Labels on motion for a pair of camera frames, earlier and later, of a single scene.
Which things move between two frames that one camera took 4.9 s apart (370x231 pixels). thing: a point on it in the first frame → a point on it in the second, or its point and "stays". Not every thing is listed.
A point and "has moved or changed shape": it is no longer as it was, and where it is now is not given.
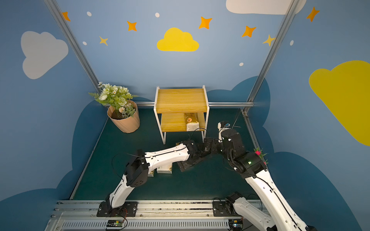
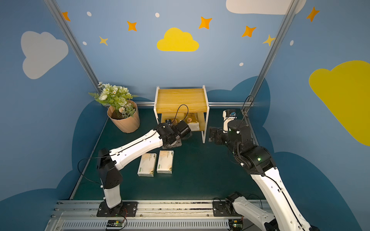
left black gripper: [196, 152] → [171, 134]
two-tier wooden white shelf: [171, 105] stays
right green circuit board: [236, 224] stays
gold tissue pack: [190, 118] has moved or changed shape
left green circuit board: [114, 223] stays
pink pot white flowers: [123, 112] stays
